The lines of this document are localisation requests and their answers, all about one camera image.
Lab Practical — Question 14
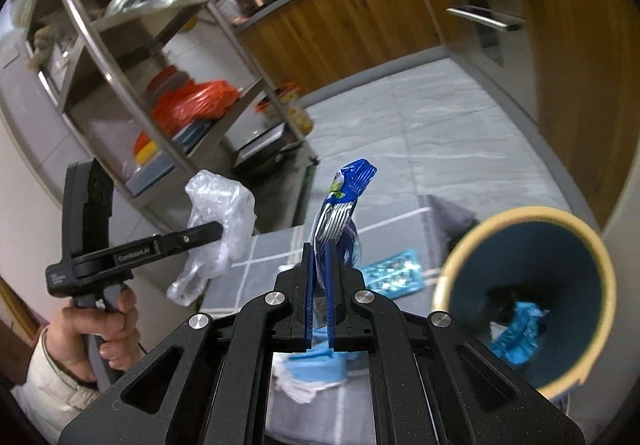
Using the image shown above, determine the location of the dark chair frame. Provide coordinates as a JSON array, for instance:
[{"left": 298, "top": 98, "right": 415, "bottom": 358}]
[{"left": 292, "top": 156, "right": 322, "bottom": 229}]

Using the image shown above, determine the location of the wooden kitchen base cabinet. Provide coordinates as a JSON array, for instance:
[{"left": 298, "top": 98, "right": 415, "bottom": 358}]
[{"left": 236, "top": 0, "right": 452, "bottom": 96}]

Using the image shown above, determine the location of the metal shelf rack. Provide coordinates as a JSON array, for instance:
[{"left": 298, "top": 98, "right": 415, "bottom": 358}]
[{"left": 22, "top": 0, "right": 321, "bottom": 228}]

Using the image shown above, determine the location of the black floor scale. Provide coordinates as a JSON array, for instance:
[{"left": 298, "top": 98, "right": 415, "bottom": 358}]
[{"left": 231, "top": 122, "right": 302, "bottom": 176}]

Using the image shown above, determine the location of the blue snack wrapper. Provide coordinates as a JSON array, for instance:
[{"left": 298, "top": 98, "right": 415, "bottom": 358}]
[{"left": 311, "top": 159, "right": 377, "bottom": 348}]

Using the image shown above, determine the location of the blue face mask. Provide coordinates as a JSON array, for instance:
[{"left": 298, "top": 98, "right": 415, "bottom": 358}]
[{"left": 284, "top": 349, "right": 347, "bottom": 385}]

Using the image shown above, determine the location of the blue bin with yellow rim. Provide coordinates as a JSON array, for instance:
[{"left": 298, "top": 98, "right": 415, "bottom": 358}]
[{"left": 431, "top": 206, "right": 617, "bottom": 401}]

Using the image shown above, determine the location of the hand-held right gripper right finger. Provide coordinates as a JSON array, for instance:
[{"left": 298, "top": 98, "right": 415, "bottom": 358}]
[{"left": 324, "top": 242, "right": 583, "bottom": 445}]

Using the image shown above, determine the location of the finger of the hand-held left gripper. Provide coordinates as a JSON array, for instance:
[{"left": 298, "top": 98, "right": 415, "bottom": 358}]
[{"left": 150, "top": 221, "right": 224, "bottom": 257}]

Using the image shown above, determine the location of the crumpled blue wrapper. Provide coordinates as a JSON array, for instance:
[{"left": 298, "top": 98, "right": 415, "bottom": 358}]
[{"left": 490, "top": 300, "right": 547, "bottom": 367}]

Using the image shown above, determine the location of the tall wooden cabinet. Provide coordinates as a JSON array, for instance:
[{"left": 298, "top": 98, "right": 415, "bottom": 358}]
[{"left": 500, "top": 0, "right": 640, "bottom": 228}]

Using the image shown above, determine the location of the pack of yellow bottles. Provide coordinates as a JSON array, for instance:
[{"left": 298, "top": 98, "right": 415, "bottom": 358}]
[{"left": 256, "top": 81, "right": 316, "bottom": 140}]

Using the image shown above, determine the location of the grey blue tray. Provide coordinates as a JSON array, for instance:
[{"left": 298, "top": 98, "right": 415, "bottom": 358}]
[{"left": 124, "top": 120, "right": 217, "bottom": 198}]

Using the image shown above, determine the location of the red plastic bag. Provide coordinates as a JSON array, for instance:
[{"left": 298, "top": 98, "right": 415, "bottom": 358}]
[{"left": 151, "top": 80, "right": 242, "bottom": 136}]

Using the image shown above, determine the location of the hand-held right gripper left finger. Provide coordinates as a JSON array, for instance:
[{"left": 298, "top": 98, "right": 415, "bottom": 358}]
[{"left": 57, "top": 242, "right": 316, "bottom": 445}]

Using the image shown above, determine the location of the clear plastic bag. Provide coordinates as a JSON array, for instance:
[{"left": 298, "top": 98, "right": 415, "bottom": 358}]
[{"left": 166, "top": 170, "right": 256, "bottom": 308}]

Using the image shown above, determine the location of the blue blister pack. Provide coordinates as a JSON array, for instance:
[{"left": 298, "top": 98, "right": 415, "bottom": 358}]
[{"left": 361, "top": 247, "right": 427, "bottom": 301}]

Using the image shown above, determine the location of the person's left forearm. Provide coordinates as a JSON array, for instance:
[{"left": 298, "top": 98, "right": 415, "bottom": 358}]
[{"left": 22, "top": 325, "right": 103, "bottom": 445}]

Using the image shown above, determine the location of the person's left hand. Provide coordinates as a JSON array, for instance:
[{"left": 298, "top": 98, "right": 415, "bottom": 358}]
[{"left": 49, "top": 286, "right": 143, "bottom": 383}]

